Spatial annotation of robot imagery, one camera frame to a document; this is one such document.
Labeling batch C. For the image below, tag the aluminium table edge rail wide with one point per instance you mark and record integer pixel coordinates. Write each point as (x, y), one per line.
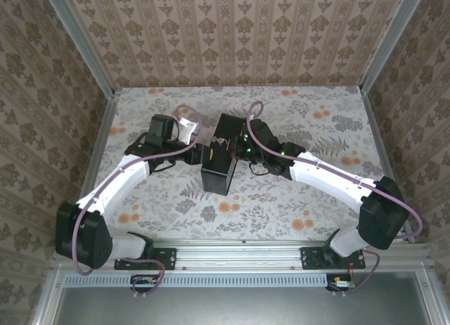
(239, 254)

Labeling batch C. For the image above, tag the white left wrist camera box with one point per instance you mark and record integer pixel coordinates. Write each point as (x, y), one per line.
(186, 131)

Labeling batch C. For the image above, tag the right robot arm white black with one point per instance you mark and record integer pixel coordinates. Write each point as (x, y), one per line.
(327, 177)

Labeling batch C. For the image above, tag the grey metal panel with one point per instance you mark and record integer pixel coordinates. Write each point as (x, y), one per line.
(246, 307)

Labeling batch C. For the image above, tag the black box starry night lid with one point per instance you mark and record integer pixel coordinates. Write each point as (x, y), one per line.
(216, 179)

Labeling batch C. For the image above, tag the floral patterned table cover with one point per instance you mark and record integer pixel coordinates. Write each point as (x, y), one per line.
(281, 216)

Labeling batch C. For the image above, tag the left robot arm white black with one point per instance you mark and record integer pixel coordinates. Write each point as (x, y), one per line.
(116, 184)

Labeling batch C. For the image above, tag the aluminium side rail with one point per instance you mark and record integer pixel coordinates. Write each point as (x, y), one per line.
(378, 128)
(100, 145)

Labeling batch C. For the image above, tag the aluminium corner post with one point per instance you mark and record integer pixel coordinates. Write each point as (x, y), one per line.
(81, 43)
(393, 40)

